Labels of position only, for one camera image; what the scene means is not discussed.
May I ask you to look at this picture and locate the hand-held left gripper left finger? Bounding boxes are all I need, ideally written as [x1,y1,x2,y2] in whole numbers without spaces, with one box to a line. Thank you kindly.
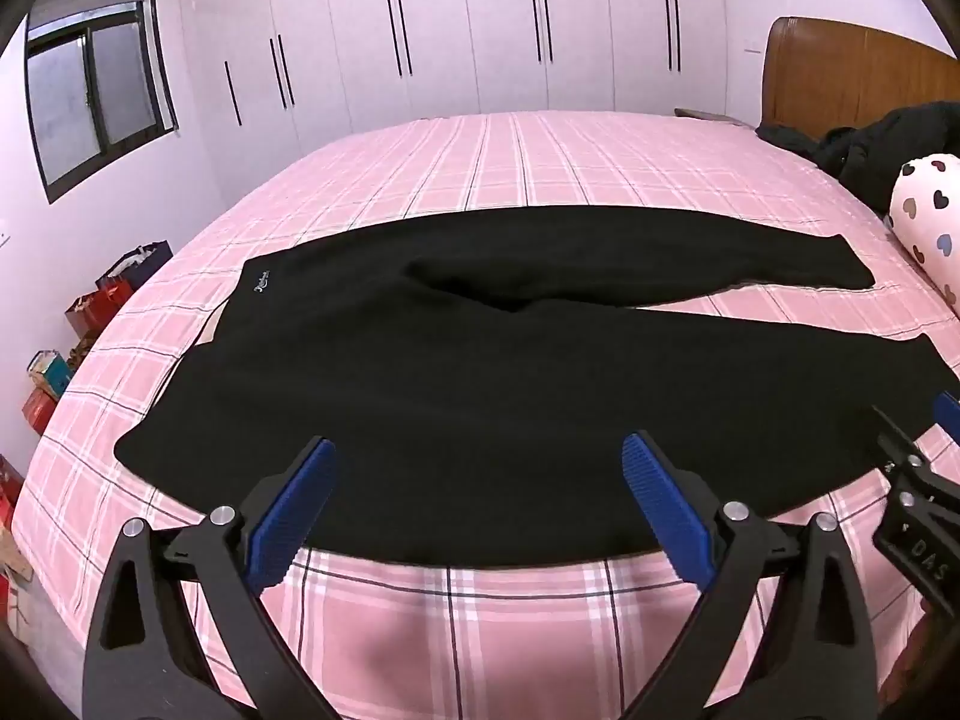
[81,435,338,720]

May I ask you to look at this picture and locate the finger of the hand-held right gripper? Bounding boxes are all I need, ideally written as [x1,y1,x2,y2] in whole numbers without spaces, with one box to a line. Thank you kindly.
[932,392,960,458]
[872,403,935,482]

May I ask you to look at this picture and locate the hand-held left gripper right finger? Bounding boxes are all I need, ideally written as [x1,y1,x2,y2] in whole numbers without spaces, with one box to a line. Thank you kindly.
[621,431,880,720]

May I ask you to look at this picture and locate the black pants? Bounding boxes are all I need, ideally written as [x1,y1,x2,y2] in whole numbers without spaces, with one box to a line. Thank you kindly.
[112,204,960,571]

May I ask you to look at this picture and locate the heart print pillow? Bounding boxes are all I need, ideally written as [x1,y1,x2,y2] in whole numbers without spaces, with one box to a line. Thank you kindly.
[885,154,960,316]

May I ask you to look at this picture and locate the red gift bag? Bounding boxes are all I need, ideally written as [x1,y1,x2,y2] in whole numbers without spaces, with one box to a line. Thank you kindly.
[64,279,134,342]

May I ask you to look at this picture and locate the stack of colourful boxes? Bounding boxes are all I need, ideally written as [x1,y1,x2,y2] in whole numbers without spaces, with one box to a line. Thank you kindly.
[21,349,74,437]

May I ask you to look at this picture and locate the dark clothing pile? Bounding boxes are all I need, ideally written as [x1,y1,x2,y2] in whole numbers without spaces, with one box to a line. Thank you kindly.
[756,103,960,215]

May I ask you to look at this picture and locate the bed with pink plaid sheet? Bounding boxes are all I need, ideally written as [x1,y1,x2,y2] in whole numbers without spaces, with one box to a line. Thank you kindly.
[11,111,960,720]

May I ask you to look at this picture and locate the wooden headboard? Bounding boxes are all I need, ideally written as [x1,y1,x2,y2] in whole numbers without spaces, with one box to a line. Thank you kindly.
[761,16,960,140]

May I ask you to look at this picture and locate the black framed window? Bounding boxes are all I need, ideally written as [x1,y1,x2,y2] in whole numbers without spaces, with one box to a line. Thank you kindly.
[22,0,181,203]

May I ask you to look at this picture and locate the white wardrobe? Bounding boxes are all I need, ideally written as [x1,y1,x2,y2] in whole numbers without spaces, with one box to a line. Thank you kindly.
[176,0,725,158]

